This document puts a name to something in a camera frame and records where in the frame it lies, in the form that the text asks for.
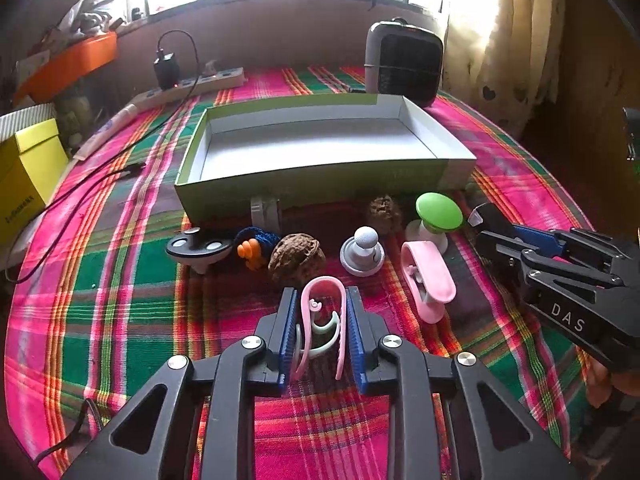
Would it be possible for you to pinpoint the green top mushroom knob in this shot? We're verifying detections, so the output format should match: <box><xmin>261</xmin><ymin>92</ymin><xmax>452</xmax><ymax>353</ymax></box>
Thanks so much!
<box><xmin>405</xmin><ymin>192</ymin><xmax>463</xmax><ymax>255</ymax></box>

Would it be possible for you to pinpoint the pink hair claw clip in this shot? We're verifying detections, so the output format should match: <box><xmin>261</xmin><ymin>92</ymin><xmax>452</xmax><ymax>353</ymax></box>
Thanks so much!
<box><xmin>292</xmin><ymin>275</ymin><xmax>347</xmax><ymax>380</ymax></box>

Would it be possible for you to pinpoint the orange earplugs blue cord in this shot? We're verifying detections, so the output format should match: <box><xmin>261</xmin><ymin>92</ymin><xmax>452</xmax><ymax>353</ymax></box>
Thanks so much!
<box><xmin>234</xmin><ymin>225</ymin><xmax>282</xmax><ymax>272</ymax></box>

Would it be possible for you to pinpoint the black oval spinner toy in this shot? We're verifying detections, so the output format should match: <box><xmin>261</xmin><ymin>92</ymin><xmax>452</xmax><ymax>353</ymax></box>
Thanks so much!
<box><xmin>165</xmin><ymin>226</ymin><xmax>233</xmax><ymax>275</ymax></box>

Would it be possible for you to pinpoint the black remote control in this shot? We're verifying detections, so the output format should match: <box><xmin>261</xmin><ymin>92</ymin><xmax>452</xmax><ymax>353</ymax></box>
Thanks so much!
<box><xmin>468</xmin><ymin>202</ymin><xmax>515</xmax><ymax>237</ymax></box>

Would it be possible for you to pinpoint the grey white knob stopper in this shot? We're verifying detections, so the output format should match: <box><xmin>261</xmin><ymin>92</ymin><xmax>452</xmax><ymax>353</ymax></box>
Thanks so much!
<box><xmin>340</xmin><ymin>226</ymin><xmax>385</xmax><ymax>278</ymax></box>

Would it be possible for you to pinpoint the small brown pine cone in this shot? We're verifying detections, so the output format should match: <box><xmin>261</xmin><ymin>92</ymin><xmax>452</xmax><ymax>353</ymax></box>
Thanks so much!
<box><xmin>366</xmin><ymin>195</ymin><xmax>402</xmax><ymax>236</ymax></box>

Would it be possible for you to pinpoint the plaid pink green bedsheet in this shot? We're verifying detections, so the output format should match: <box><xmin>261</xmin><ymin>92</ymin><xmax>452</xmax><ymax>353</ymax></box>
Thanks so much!
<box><xmin>3</xmin><ymin>66</ymin><xmax>591</xmax><ymax>479</ymax></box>

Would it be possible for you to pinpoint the brown walnut shell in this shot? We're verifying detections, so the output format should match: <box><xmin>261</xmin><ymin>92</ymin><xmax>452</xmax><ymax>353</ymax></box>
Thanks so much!
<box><xmin>268</xmin><ymin>233</ymin><xmax>326</xmax><ymax>288</ymax></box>

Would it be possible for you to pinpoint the green and white cardboard tray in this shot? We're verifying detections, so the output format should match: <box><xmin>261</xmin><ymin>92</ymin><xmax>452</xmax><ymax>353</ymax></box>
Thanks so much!
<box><xmin>175</xmin><ymin>93</ymin><xmax>476</xmax><ymax>223</ymax></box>

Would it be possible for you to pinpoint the cream patterned curtain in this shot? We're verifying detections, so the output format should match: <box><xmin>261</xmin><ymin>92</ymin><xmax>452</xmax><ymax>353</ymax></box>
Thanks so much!
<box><xmin>442</xmin><ymin>0</ymin><xmax>565</xmax><ymax>138</ymax></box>

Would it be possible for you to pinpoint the grey black space heater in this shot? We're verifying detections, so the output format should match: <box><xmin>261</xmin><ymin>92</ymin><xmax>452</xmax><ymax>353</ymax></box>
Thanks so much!
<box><xmin>364</xmin><ymin>18</ymin><xmax>444</xmax><ymax>107</ymax></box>

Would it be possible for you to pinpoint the yellow cardboard box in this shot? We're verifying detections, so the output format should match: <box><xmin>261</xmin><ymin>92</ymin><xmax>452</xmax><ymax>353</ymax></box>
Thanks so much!
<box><xmin>0</xmin><ymin>118</ymin><xmax>68</xmax><ymax>245</ymax></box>

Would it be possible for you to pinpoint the white power strip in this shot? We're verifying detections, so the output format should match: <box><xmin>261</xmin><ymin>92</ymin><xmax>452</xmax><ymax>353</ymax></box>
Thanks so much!
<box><xmin>130</xmin><ymin>67</ymin><xmax>246</xmax><ymax>112</ymax></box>

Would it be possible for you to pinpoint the white cream tube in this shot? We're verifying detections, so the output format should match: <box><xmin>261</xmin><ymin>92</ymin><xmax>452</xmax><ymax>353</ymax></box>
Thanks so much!
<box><xmin>73</xmin><ymin>103</ymin><xmax>139</xmax><ymax>162</ymax></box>

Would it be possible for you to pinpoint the white plug on strip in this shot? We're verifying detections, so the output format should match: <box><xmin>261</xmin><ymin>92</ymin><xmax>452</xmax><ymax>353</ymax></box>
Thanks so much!
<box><xmin>202</xmin><ymin>60</ymin><xmax>218</xmax><ymax>77</ymax></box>

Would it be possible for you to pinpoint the black power adapter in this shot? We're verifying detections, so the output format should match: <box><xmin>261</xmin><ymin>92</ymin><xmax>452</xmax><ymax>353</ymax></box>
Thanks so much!
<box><xmin>153</xmin><ymin>48</ymin><xmax>180</xmax><ymax>90</ymax></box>

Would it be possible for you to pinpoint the orange plastic bin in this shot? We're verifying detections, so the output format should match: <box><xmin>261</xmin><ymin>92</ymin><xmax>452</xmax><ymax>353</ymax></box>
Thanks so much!
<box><xmin>13</xmin><ymin>32</ymin><xmax>118</xmax><ymax>105</ymax></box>

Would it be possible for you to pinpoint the black charging cable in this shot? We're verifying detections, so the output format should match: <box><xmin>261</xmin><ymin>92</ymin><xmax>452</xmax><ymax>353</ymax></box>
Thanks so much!
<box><xmin>3</xmin><ymin>29</ymin><xmax>202</xmax><ymax>285</ymax></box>

